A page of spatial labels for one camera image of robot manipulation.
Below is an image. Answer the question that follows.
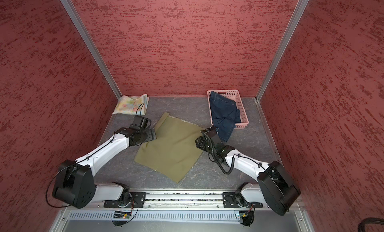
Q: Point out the left corner aluminium post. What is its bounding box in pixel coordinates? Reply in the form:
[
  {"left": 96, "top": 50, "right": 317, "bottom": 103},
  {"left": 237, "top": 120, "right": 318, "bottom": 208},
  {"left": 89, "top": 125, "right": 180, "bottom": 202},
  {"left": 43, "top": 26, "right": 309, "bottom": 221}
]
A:
[{"left": 60, "top": 0, "right": 122, "bottom": 99}]

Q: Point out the blue denim skirt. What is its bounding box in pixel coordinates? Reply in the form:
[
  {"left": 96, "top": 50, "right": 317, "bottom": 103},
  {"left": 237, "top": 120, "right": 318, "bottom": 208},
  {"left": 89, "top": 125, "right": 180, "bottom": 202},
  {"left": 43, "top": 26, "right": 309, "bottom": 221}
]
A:
[{"left": 209, "top": 91, "right": 241, "bottom": 142}]

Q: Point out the corner aluminium post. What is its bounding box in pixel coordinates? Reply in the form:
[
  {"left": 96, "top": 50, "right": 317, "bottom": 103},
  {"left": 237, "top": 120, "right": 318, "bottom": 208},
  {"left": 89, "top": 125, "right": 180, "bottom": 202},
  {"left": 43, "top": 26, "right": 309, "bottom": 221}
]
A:
[
  {"left": 60, "top": 0, "right": 122, "bottom": 99},
  {"left": 256, "top": 0, "right": 310, "bottom": 103}
]

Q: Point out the circuit board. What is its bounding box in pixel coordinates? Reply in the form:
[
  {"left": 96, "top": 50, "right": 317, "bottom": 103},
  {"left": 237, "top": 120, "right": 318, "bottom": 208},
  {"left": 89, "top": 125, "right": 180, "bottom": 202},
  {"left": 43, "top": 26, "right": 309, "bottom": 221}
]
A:
[
  {"left": 113, "top": 211, "right": 132, "bottom": 220},
  {"left": 239, "top": 212, "right": 255, "bottom": 220}
]

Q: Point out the right corner aluminium post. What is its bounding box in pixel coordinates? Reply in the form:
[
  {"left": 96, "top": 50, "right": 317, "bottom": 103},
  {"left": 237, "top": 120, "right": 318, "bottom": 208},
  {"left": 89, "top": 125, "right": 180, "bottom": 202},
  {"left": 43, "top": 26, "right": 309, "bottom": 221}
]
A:
[{"left": 256, "top": 0, "right": 310, "bottom": 103}]

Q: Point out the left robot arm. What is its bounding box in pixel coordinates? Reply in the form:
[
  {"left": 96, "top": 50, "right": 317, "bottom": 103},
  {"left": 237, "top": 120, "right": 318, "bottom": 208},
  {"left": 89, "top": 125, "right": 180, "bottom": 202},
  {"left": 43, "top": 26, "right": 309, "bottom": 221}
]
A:
[{"left": 52, "top": 128, "right": 156, "bottom": 209}]

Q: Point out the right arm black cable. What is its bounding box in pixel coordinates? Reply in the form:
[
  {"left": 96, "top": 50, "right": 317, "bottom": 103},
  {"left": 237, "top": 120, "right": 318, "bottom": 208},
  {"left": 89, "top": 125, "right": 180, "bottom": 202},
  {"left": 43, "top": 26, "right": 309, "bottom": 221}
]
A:
[{"left": 200, "top": 129, "right": 262, "bottom": 176}]

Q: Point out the aluminium front rail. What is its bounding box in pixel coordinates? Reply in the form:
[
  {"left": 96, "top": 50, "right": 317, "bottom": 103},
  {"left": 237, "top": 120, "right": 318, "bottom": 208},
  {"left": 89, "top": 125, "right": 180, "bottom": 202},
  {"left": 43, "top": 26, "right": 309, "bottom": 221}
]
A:
[{"left": 61, "top": 189, "right": 305, "bottom": 211}]

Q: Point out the olive green skirt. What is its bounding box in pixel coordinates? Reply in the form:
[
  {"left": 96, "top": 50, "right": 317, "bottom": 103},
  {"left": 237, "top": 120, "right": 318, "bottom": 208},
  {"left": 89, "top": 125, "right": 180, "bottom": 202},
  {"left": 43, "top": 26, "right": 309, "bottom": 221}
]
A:
[{"left": 134, "top": 112, "right": 203, "bottom": 183}]

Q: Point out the left circuit board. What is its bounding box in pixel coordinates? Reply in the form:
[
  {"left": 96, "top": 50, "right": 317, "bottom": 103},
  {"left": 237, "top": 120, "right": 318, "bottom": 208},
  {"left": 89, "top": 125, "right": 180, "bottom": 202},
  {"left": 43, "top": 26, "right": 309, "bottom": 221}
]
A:
[{"left": 113, "top": 211, "right": 132, "bottom": 220}]

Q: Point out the floral pastel skirt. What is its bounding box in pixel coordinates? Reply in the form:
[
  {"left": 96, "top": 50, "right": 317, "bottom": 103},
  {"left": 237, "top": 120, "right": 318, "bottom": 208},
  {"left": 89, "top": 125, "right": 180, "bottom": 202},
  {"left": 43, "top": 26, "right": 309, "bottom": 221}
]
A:
[{"left": 113, "top": 94, "right": 150, "bottom": 116}]

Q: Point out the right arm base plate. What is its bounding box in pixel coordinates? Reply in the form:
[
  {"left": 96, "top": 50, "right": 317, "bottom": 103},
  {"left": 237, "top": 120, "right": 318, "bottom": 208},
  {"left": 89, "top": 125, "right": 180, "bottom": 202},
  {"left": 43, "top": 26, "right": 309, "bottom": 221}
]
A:
[{"left": 222, "top": 192, "right": 263, "bottom": 209}]

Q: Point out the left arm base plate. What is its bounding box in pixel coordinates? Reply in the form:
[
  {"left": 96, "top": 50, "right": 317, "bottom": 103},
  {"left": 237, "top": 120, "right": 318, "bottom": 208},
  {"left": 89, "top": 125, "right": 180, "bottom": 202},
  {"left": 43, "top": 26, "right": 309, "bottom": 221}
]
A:
[{"left": 104, "top": 192, "right": 147, "bottom": 209}]

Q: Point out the pink plastic basket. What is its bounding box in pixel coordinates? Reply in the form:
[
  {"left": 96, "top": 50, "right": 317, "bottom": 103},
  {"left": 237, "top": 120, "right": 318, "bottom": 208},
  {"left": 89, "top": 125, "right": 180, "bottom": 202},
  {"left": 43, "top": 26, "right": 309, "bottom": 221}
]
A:
[{"left": 207, "top": 89, "right": 249, "bottom": 130}]

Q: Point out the black cable bottom corner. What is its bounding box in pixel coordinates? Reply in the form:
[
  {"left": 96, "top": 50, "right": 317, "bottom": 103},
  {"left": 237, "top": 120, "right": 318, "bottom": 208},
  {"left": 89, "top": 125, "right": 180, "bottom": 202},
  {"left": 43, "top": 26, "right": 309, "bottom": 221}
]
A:
[{"left": 357, "top": 216, "right": 384, "bottom": 232}]

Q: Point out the right circuit board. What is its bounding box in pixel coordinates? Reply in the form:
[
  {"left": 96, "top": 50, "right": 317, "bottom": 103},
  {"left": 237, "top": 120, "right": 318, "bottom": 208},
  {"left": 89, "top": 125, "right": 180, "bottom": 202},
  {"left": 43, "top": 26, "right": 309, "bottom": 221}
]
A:
[{"left": 239, "top": 212, "right": 255, "bottom": 220}]

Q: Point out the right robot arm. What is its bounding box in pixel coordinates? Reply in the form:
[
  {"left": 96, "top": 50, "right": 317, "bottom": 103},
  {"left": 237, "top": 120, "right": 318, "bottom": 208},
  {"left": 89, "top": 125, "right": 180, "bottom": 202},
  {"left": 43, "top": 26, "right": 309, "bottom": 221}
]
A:
[{"left": 195, "top": 128, "right": 301, "bottom": 216}]

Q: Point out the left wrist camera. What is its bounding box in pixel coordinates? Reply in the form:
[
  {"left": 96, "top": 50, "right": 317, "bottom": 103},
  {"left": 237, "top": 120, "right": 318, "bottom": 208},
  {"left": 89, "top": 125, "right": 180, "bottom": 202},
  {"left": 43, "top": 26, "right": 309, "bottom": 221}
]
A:
[{"left": 129, "top": 115, "right": 152, "bottom": 132}]

